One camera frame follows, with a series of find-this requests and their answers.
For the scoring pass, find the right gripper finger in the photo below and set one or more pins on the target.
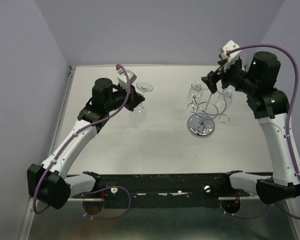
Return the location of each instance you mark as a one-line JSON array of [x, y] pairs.
[[213, 85], [212, 77]]

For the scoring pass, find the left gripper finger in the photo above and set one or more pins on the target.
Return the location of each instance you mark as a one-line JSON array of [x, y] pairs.
[[138, 92], [133, 102]]

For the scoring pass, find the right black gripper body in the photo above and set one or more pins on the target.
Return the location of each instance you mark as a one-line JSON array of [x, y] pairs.
[[235, 75]]

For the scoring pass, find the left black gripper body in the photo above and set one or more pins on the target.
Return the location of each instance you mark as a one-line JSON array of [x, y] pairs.
[[119, 97]]

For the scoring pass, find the clear wine glass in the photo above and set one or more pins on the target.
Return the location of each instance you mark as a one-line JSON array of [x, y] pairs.
[[144, 88], [224, 100], [196, 90]]

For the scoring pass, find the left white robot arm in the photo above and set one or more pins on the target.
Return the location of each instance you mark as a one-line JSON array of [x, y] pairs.
[[49, 182]]

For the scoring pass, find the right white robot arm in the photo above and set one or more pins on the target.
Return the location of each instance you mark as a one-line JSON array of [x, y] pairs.
[[272, 109]]

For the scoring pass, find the chrome wine glass rack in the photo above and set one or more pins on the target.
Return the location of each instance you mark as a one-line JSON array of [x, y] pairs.
[[204, 113]]

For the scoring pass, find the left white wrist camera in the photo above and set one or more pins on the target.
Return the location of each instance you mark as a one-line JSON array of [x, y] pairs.
[[122, 79]]

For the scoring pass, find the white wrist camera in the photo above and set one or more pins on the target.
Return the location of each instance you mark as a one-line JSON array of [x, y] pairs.
[[227, 58], [122, 79]]

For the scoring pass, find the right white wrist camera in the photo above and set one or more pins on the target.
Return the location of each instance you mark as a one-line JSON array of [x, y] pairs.
[[227, 58]]

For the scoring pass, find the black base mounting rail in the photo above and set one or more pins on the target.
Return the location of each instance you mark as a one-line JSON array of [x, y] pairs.
[[161, 191]]

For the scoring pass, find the aluminium frame rail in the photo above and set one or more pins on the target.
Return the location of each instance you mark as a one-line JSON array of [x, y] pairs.
[[29, 214]]

